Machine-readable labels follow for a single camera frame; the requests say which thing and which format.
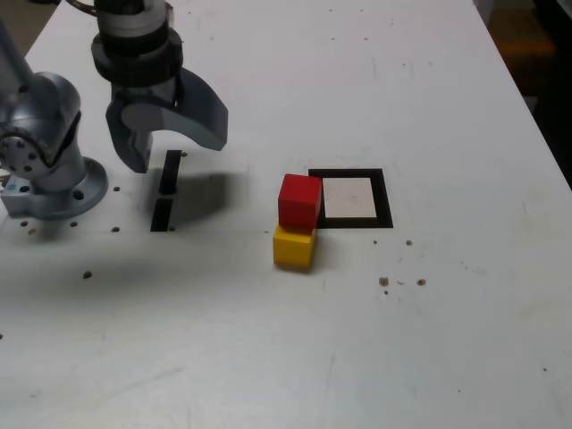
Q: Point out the black tape strip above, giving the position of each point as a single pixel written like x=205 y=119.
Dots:
x=172 y=174

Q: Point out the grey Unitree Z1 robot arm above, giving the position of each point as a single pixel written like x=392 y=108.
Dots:
x=44 y=111

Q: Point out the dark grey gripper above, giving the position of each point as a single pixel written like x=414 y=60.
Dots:
x=143 y=91

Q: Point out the red cube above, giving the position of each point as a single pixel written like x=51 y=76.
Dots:
x=298 y=201

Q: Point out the black tape square outline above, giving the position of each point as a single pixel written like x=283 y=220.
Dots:
x=384 y=201

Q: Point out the yellow cube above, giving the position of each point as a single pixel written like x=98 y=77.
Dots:
x=292 y=250

